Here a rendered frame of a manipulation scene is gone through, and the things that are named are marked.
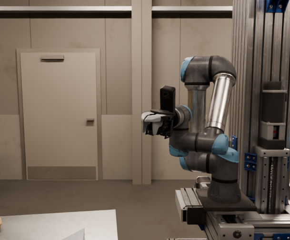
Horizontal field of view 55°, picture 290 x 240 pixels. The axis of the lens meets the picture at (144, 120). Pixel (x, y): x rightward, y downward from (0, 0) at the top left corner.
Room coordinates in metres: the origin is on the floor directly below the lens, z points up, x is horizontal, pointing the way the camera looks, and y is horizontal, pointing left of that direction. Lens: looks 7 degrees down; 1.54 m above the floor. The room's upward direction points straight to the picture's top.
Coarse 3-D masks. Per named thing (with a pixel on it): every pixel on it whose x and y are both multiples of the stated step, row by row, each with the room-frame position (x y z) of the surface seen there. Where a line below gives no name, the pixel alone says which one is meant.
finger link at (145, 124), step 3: (144, 114) 0.80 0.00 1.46; (147, 114) 0.81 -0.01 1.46; (150, 114) 0.83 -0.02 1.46; (153, 114) 0.84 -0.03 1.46; (141, 117) 0.80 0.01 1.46; (144, 117) 0.78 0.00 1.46; (144, 123) 0.82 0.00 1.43; (147, 123) 0.84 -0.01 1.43; (144, 126) 0.82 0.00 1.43; (144, 129) 0.83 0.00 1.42
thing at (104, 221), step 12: (0, 216) 1.02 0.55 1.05; (12, 216) 1.02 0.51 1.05; (24, 216) 1.02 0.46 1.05; (36, 216) 1.02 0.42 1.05; (48, 216) 1.02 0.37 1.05; (60, 216) 1.02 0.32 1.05; (72, 216) 1.02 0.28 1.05; (84, 216) 1.02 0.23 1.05; (96, 216) 1.02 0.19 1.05; (108, 216) 1.02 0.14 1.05; (0, 228) 0.92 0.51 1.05; (12, 228) 0.92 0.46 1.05; (24, 228) 0.92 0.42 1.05; (36, 228) 0.92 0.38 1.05; (48, 228) 0.92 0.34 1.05; (60, 228) 0.92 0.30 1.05; (72, 228) 0.92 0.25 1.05; (84, 228) 0.92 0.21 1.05; (96, 228) 0.92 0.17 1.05; (108, 228) 0.92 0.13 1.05
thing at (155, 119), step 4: (148, 116) 0.79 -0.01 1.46; (152, 116) 0.79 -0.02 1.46; (156, 116) 0.80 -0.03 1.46; (144, 120) 0.77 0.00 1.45; (148, 120) 0.78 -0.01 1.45; (152, 120) 0.78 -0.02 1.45; (156, 120) 0.79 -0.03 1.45; (152, 124) 0.80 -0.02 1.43; (156, 124) 0.81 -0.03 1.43; (160, 124) 0.84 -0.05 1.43; (152, 128) 0.80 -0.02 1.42; (156, 128) 0.81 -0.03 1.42; (156, 132) 0.82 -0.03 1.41
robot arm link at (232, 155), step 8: (232, 152) 1.19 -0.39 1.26; (208, 160) 1.21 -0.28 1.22; (216, 160) 1.20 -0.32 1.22; (224, 160) 1.18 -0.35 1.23; (232, 160) 1.18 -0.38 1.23; (208, 168) 1.21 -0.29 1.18; (216, 168) 1.20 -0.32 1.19; (224, 168) 1.18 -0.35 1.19; (232, 168) 1.18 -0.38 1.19; (216, 176) 1.20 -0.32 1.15; (224, 176) 1.18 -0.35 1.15; (232, 176) 1.18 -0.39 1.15
